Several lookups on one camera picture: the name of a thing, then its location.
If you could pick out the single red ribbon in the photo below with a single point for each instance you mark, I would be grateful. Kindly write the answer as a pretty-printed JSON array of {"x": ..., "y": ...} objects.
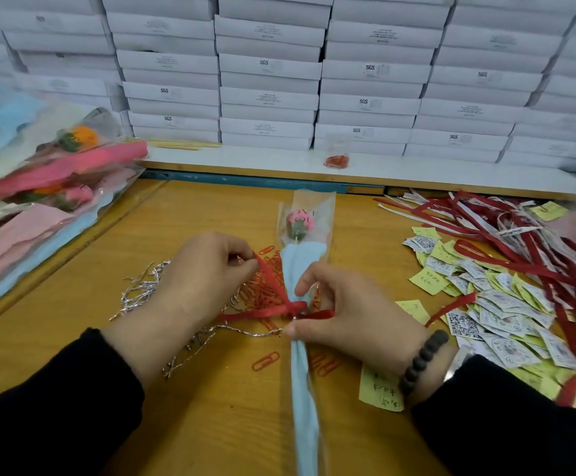
[{"x": 268, "y": 312}]

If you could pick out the pile of yellow white tags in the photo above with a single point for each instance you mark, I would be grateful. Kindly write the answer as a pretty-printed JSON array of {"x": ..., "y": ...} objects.
[{"x": 481, "y": 302}]

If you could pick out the small bag of red clips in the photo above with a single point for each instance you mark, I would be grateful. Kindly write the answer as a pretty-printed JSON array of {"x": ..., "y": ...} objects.
[{"x": 337, "y": 161}]

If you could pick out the pile of silver twist ties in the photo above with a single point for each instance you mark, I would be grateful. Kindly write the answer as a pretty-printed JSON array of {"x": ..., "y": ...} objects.
[{"x": 144, "y": 287}]

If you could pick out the pile of red ribbons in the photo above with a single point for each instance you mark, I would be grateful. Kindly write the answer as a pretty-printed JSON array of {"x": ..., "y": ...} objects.
[{"x": 526, "y": 243}]

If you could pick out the pile of orange paper clips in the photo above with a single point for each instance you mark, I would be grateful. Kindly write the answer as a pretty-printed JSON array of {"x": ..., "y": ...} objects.
[{"x": 268, "y": 272}]

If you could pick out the pink flower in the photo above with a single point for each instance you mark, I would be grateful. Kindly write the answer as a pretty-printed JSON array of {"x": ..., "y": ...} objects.
[{"x": 303, "y": 243}]

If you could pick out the long white board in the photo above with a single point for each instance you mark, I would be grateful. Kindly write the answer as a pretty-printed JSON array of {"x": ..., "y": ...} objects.
[{"x": 437, "y": 171}]

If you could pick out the person's left hand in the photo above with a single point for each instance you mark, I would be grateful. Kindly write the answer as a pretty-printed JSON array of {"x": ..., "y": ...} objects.
[{"x": 194, "y": 292}]

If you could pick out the wooden sticks bundle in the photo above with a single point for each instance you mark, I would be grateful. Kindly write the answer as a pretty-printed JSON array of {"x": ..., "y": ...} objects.
[{"x": 181, "y": 144}]

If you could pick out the person's right hand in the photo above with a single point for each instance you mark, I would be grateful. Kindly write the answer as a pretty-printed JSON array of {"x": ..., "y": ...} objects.
[{"x": 362, "y": 322}]

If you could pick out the pile of flowers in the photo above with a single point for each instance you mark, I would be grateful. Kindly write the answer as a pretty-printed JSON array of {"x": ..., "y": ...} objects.
[{"x": 30, "y": 208}]

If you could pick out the person's right forearm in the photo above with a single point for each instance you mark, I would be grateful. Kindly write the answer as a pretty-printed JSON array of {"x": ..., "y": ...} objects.
[{"x": 511, "y": 426}]

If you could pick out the wall of stacked white boxes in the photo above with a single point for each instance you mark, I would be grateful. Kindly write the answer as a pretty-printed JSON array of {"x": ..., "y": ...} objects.
[{"x": 268, "y": 64}]

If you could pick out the person's left forearm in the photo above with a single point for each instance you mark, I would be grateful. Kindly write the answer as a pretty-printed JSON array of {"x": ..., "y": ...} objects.
[{"x": 55, "y": 411}]

